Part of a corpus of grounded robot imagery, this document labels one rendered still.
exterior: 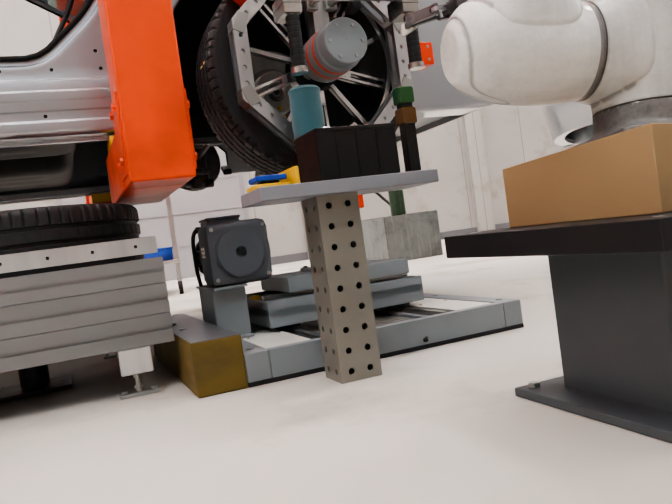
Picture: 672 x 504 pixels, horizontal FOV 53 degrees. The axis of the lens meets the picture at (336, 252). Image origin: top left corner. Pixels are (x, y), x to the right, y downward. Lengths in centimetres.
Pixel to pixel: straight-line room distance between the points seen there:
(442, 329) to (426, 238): 444
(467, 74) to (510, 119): 1089
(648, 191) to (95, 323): 126
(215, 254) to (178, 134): 35
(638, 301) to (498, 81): 38
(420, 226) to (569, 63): 519
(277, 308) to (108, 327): 47
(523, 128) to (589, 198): 1097
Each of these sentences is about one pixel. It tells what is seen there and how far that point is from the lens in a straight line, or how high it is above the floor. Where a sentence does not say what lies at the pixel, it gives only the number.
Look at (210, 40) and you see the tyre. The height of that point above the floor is 93.
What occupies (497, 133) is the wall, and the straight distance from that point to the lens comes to 1174.
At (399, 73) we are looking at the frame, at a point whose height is 79.
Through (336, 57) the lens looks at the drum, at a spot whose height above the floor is 80.
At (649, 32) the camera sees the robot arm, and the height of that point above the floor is 57.
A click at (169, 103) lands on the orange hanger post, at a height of 70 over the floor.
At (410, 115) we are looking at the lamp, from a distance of 164.
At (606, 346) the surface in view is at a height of 10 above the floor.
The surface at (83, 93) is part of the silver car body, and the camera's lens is 223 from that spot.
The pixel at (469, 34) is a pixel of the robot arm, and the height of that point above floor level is 59.
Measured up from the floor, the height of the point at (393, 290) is 14.
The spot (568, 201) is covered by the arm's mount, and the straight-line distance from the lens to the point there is 113.
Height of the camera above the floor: 33
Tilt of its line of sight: 2 degrees down
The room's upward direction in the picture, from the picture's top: 8 degrees counter-clockwise
